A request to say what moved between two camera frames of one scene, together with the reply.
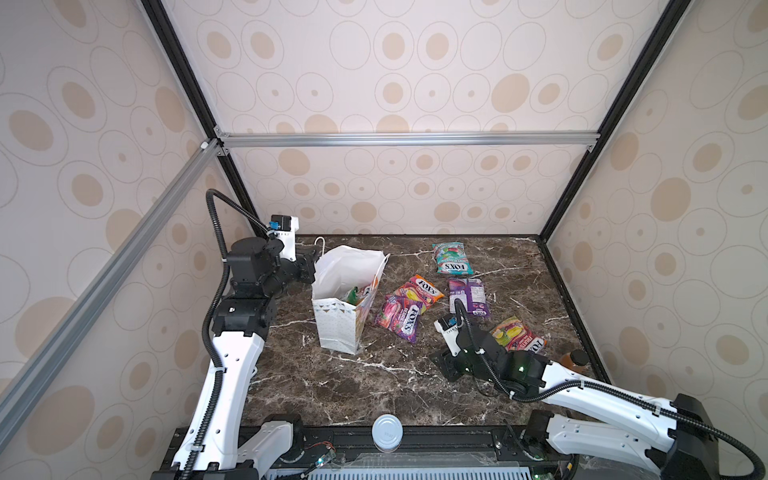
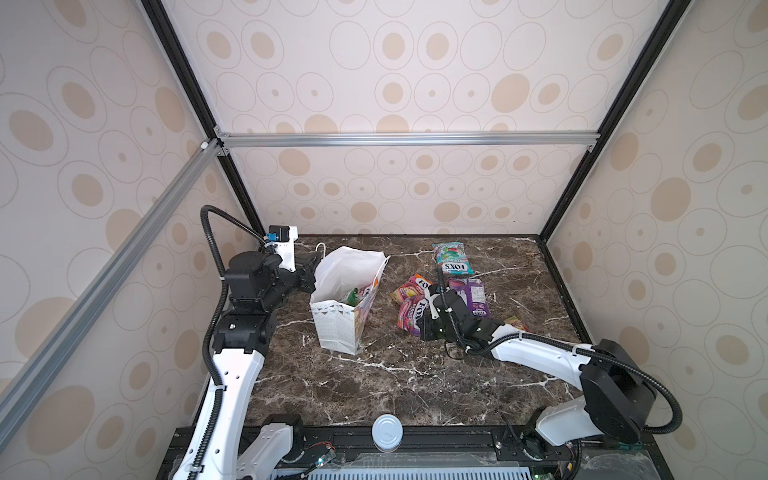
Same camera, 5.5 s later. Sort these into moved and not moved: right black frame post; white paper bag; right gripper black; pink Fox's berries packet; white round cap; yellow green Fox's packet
Moved: right gripper black; pink Fox's berries packet
Not moved: yellow green Fox's packet; white round cap; right black frame post; white paper bag
